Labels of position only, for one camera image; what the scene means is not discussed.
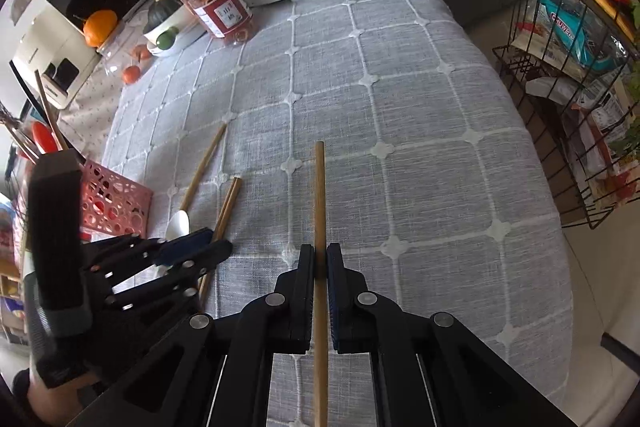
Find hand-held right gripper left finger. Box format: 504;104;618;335
72;243;317;427

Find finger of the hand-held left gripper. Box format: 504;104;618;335
82;227;213;280
102;239;233;314

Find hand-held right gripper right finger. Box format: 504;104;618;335
325;243;576;427

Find white plastic spoon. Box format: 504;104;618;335
157;208;192;278

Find brown wooden chopstick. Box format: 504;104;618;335
179;123;228;212
200;178;243;303
33;69;70;152
313;141;330;427
197;177;238;305

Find pink perforated utensil basket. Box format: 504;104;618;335
77;159;155;240

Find red plastic spoon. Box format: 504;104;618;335
31;122;63;155

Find pale printed bamboo chopstick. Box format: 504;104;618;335
5;122;42;162

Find person's left hand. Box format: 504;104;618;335
12;369;88;427

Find small floral print cloth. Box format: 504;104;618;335
57;57;131;152

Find grey checked tablecloth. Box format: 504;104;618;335
97;0;573;427

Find glass jar wooden lid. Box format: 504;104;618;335
96;22;153;86

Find large orange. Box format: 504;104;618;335
82;9;119;48

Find white plate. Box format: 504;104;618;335
147;24;208;58

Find dark green squash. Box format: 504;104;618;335
148;0;183;28

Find teal snack packet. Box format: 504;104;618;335
540;0;626;72

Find green leafy herbs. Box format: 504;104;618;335
612;62;640;158

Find black wire rack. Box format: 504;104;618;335
492;0;640;230

